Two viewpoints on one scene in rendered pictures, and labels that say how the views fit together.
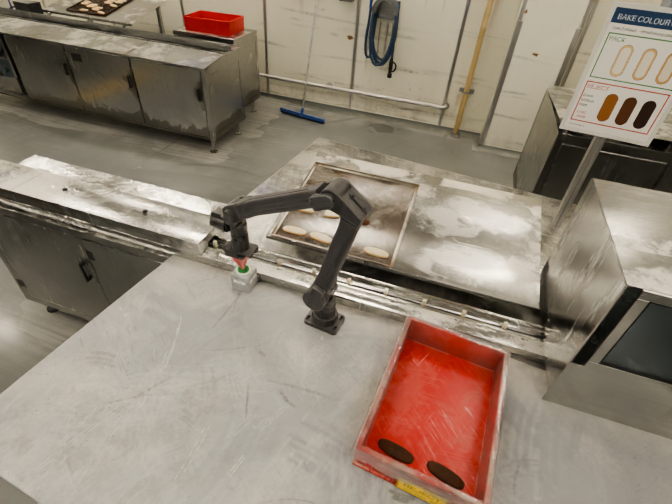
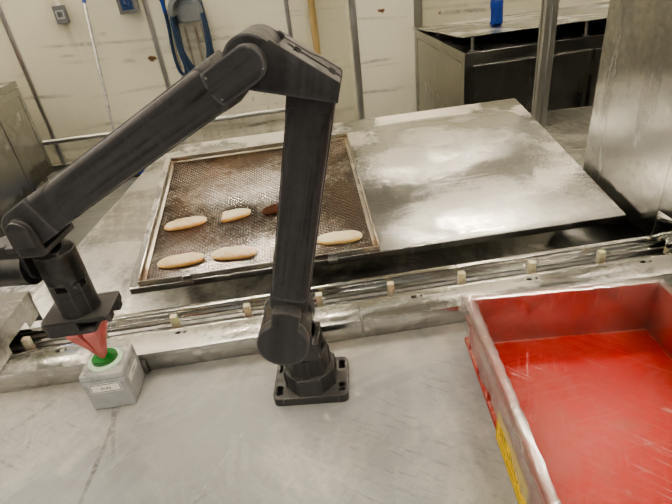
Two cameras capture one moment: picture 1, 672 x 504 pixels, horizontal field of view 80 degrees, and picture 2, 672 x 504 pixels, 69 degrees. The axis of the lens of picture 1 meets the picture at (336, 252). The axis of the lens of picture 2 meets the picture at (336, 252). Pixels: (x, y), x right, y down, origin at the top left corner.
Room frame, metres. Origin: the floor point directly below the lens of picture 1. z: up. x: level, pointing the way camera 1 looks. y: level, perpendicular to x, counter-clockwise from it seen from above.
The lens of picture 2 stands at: (0.33, 0.13, 1.42)
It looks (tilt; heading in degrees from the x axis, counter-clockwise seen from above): 31 degrees down; 342
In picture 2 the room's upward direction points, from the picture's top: 7 degrees counter-clockwise
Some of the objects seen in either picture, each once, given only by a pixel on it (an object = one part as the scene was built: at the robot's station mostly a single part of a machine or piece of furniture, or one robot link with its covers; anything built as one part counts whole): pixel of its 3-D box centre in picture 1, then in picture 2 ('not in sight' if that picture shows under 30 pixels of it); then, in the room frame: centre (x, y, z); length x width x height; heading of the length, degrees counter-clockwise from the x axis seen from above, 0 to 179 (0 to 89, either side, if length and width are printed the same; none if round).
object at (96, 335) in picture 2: (239, 257); (86, 334); (1.05, 0.34, 0.95); 0.07 x 0.07 x 0.09; 74
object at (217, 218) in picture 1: (227, 216); (22, 248); (1.06, 0.36, 1.12); 0.11 x 0.09 x 0.12; 66
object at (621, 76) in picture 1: (632, 78); not in sight; (1.59, -1.03, 1.50); 0.33 x 0.01 x 0.45; 69
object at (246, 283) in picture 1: (245, 280); (117, 382); (1.05, 0.32, 0.84); 0.08 x 0.08 x 0.11; 74
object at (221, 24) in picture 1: (214, 22); not in sight; (4.66, 1.45, 0.93); 0.51 x 0.36 x 0.13; 78
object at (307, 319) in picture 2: (319, 295); (288, 332); (0.91, 0.04, 0.94); 0.09 x 0.05 x 0.10; 66
